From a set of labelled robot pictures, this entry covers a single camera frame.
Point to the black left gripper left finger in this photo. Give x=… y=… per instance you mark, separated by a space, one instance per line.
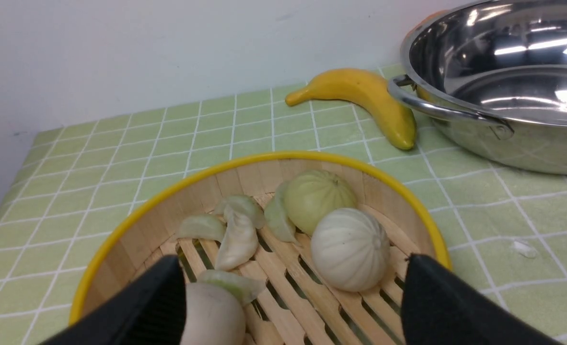
x=149 y=311

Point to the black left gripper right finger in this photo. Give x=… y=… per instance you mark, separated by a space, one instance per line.
x=438 y=308

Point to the yellow rimmed bamboo steamer basket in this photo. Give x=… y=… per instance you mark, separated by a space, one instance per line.
x=300 y=309

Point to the stainless steel pot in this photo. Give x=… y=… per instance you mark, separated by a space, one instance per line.
x=492 y=76

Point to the white bun near gripper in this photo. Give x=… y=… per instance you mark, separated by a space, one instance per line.
x=213 y=316

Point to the pale green dumpling front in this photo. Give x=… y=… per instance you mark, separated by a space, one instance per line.
x=245 y=289

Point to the pale green dumpling left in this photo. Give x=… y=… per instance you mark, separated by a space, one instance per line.
x=203 y=226

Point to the small white paper scrap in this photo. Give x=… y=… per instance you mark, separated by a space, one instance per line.
x=524 y=249

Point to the white steamed bun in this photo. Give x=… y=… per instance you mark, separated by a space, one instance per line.
x=350 y=250

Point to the green checkered tablecloth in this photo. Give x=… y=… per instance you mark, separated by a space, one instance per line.
x=78 y=183

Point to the white dumpling centre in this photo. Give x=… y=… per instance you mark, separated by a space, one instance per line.
x=240 y=240

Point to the pale green dumpling back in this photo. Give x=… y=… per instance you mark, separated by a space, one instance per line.
x=242 y=204

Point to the pale green dumpling by bun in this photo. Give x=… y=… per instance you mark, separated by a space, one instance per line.
x=277 y=218

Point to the pale green steamed bun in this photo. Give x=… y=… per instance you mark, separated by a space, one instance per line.
x=313 y=194

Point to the yellow banana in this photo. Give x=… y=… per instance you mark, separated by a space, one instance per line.
x=369 y=91

